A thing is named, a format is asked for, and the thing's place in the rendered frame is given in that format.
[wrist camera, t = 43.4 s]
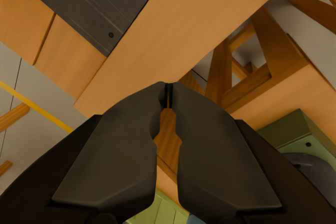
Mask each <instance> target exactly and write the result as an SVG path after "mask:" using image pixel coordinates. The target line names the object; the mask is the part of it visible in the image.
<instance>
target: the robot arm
mask: <svg viewBox="0 0 336 224"><path fill-rule="evenodd" d="M168 97H169V108H170V109H172V110H173V111H174V112H175V114H176V123H175V133H176V134H177V135H178V137H179V138H180V139H181V141H182V144H181V145H180V147H179V155H178V166H177V192H178V201H179V203H180V205H181V206H182V207H183V208H184V209H185V210H187V211H188V212H190V213H189V216H188V219H187V222H186V224H336V173H335V171H334V169H333V168H332V166H331V165H330V164H329V163H327V162H326V161H325V160H323V159H321V158H319V157H317V156H314V155H310V154H306V153H297V152H289V153H280V152H279V151H278V150H276V149H275V148H274V147H273V146H272V145H271V144H270V143H268V142H267V141H266V140H265V139H264V138H263V137H262V136H260V135H259V134H258V133H257V132H256V131H255V130H254V129H253V128H251V127H250V126H249V125H248V124H247V123H246V122H245V121H243V120H242V119H234V118H233V117H232V116H231V115H230V114H229V113H227V112H226V111H225V110H224V109H223V108H222V107H220V106H219V105H218V104H216V103H215V102H213V101H212V100H210V99H209V98H207V97H205V96H203V95H202V94H200V93H198V92H196V91H195V90H193V89H191V88H189V87H187V86H186V85H184V84H182V83H180V82H173V83H165V82H163V81H158V82H156V83H154V84H152V85H150V86H148V87H146V88H144V89H142V90H139V91H137V92H135V93H133V94H131V95H129V96H127V97H125V98H124V99H122V100H120V101H119V102H117V103H116V104H115V105H113V106H112V107H111V108H109V109H108V110H107V111H106V112H104V113H103V114H102V115H100V114H94V115H93V116H92V117H90V118H89V119H88V120H87V121H85V122H84V123H83V124H81V125H80V126H79V127H78V128H76V129H75V130H74V131H72V132H71V133H70V134H69V135H67V136H66V137H65V138H64V139H62V140H61V141H60V142H58V143H57V144H56V145H55V146H53V147H52V148H51V149H50V150H48V151H47V152H46V153H44V154H43V155H42V156H41V157H39V158H38V159H37V160H36V161H35V162H33V163H32V164H31V165H30V166H29V167H28V168H27V169H26V170H25V171H23V172H22V173H21V174H20V175H19V176H18V177H17V178H16V179H15V180H14V181H13V182H12V183H11V184H10V185H9V187H8V188H7V189H6V190H5V191H4V192H3V193H2V194H1V195H0V224H123V222H125V221H126V220H128V219H130V218H131V217H133V216H135V215H137V214H138V213H140V212H142V211H144V210H145V209H147V208H148V207H150V206H151V205H152V203H153V202H154V199H155V191H156V182H157V145H156V144H155V142H154V141H153V140H154V138H155V137H156V136H157V135H158V134H159V133H160V122H161V112H162V111H163V110H164V108H166V109H167V103H168Z"/></svg>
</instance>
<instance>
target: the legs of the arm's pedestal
mask: <svg viewBox="0 0 336 224"><path fill-rule="evenodd" d="M250 18H251V22H250V23H249V24H247V25H246V26H245V27H244V28H243V29H242V30H241V31H240V32H239V33H237V34H236V35H235V36H234V37H233V38H232V39H231V40H229V39H228V38H225V39H224V40H223V41H222V42H221V43H220V44H219V45H218V46H217V47H215V48H214V50H213V55H212V60H211V65H210V70H209V75H208V80H207V84H206V89H205V94H204V96H205V97H207V98H208V99H210V100H212V101H213V102H215V103H216V104H217V105H219V106H220V107H221V108H223V109H224V110H225V109H226V108H228V107H229V106H231V105H232V104H234V103H235V102H237V101H238V100H239V99H241V98H242V97H244V96H245V95H247V94H248V93H250V92H251V91H253V90H254V89H256V88H257V87H259V86H260V85H262V84H263V83H265V82H266V81H268V80H269V79H271V78H272V77H274V76H275V75H277V74H278V73H280V72H281V71H283V70H284V69H286V68H287V67H289V66H290V65H292V64H293V63H295V62H296V61H298V60H299V59H301V58H302V57H305V58H306V59H307V60H308V61H309V62H310V63H311V64H312V65H313V66H314V67H315V68H316V70H317V71H318V72H319V73H320V74H321V75H322V76H323V77H324V78H325V79H326V81H327V82H328V83H329V84H330V85H331V86H332V84H331V83H330V82H329V81H328V80H327V78H326V77H325V76H324V75H323V74H322V72H321V71H320V70H319V69H318V68H317V66H316V65H315V64H314V63H313V62H312V60H311V59H310V58H309V57H308V56H307V54H306V53H305V52H304V51H303V50H302V48H301V47H300V46H299V45H298V44H297V42H296V41H295V40H294V39H293V38H292V37H291V36H290V34H289V33H287V34H286V33H285V32H284V30H283V29H282V28H281V27H280V25H279V24H278V23H277V22H276V20H275V19H274V18H273V16H272V15H271V14H270V13H269V11H268V10H267V9H266V8H265V7H264V6H263V5H262V6H261V7H260V8H259V9H258V10H257V11H256V12H255V13H254V14H252V15H251V16H250ZM255 33H256V35H257V38H258V40H259V43H260V46H261V49H262V52H263V54H264V57H265V60H266V63H265V64H263V65H262V66H261V67H259V68H257V67H256V66H255V65H254V64H253V63H252V62H249V63H248V64H247V65H245V66H244V67H243V66H242V65H241V64H240V63H239V62H237V61H236V60H235V59H234V58H233V57H232V52H233V51H235V50H236V49H237V48H238V47H239V46H241V45H242V44H243V43H244V42H245V41H246V40H248V39H249V38H250V37H251V36H252V35H253V34H255ZM232 72H233V73H234V74H235V75H236V76H237V77H238V78H239V79H240V80H241V81H240V82H239V83H237V84H236V85H235V86H233V87H232ZM332 87H333V86H332ZM333 88H334V87H333ZM334 89H335V88H334ZM335 91H336V89H335Z"/></svg>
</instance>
